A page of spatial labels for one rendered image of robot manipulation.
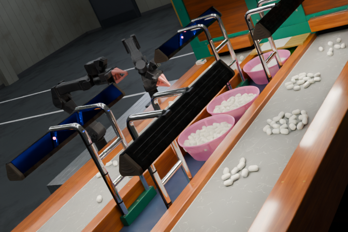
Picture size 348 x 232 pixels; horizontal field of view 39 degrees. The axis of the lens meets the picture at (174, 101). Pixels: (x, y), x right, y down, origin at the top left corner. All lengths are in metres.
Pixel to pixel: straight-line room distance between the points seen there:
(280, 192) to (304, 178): 0.09
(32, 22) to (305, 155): 11.02
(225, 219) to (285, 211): 0.21
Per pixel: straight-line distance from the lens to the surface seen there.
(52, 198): 2.25
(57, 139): 1.87
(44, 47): 12.40
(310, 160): 1.64
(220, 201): 1.66
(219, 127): 2.17
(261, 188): 1.64
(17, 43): 11.92
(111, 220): 1.88
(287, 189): 1.54
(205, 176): 1.78
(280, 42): 2.88
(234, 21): 3.05
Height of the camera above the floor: 1.59
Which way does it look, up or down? 18 degrees down
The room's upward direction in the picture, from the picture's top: 24 degrees counter-clockwise
